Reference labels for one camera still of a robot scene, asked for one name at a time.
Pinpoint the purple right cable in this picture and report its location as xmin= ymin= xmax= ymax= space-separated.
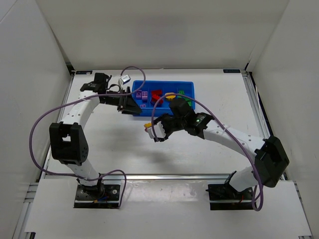
xmin=151 ymin=93 xmax=265 ymax=212

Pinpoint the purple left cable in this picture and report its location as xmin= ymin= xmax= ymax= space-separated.
xmin=29 ymin=66 xmax=146 ymax=209

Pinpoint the purple curved brick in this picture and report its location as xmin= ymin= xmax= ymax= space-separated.
xmin=135 ymin=90 xmax=142 ymax=100

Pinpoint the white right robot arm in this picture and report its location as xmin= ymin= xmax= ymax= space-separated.
xmin=147 ymin=98 xmax=289 ymax=192

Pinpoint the purple cable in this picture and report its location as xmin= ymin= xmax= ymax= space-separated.
xmin=151 ymin=93 xmax=265 ymax=212
xmin=29 ymin=66 xmax=146 ymax=209

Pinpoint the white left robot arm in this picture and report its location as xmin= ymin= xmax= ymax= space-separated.
xmin=49 ymin=73 xmax=142 ymax=197

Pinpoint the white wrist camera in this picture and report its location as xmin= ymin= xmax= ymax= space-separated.
xmin=146 ymin=123 xmax=166 ymax=139
xmin=118 ymin=75 xmax=131 ymax=87

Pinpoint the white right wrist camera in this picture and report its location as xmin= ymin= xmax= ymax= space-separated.
xmin=146 ymin=123 xmax=166 ymax=139

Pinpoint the blue divided plastic bin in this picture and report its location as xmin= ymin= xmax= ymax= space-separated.
xmin=132 ymin=80 xmax=195 ymax=117

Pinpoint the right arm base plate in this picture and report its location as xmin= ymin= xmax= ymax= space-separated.
xmin=206 ymin=171 xmax=253 ymax=211

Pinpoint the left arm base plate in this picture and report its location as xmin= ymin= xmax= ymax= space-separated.
xmin=73 ymin=180 xmax=123 ymax=209

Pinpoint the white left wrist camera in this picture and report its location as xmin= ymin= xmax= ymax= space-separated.
xmin=118 ymin=75 xmax=131 ymax=87

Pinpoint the yellow oval brick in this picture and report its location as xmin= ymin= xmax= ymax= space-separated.
xmin=165 ymin=93 xmax=176 ymax=102

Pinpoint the yellow studded brick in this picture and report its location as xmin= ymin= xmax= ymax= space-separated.
xmin=144 ymin=122 xmax=152 ymax=131

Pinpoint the aluminium front rail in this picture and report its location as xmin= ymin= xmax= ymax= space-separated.
xmin=42 ymin=173 xmax=265 ymax=181

